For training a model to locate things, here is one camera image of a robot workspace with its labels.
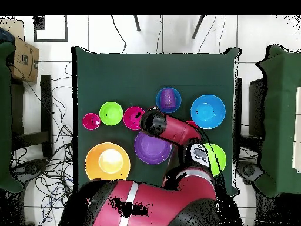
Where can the red cup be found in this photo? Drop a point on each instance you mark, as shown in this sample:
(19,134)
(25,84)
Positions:
(91,121)
(191,123)

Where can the purple cup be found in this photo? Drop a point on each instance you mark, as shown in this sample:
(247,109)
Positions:
(168,98)

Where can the black square floor frame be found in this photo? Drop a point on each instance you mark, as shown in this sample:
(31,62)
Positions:
(50,40)

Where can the large blue bowl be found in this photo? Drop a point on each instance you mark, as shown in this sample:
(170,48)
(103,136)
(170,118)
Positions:
(208,111)

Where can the black bench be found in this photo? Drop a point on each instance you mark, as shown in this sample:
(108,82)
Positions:
(45,113)

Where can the cardboard box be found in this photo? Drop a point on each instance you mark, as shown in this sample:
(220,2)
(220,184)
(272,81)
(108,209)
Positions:
(24,61)

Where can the dark green tablecloth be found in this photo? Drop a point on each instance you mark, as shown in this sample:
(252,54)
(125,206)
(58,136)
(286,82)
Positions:
(117,77)

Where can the large yellow bowl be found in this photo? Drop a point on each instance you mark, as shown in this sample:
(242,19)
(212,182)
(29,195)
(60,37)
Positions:
(94,162)

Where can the large green bowl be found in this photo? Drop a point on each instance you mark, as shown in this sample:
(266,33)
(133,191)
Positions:
(222,157)

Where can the small blue bowl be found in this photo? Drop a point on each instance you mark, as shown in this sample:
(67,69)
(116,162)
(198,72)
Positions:
(178,100)

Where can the small pink bowl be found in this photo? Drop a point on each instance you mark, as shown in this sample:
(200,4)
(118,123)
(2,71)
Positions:
(131,119)

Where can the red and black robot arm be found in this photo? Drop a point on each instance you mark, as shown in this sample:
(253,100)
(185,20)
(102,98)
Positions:
(164,202)

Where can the purple bowl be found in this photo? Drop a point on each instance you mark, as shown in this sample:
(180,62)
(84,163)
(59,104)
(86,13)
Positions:
(150,150)

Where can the grey stand base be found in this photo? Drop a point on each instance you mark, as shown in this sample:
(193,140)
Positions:
(249,170)
(30,168)

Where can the small green bowl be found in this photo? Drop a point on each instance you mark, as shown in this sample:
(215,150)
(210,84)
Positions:
(111,113)

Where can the black tripod leg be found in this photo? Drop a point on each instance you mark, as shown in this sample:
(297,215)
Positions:
(198,27)
(137,23)

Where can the green cloth covered table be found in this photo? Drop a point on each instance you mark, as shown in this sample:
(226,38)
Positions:
(279,117)
(4,117)

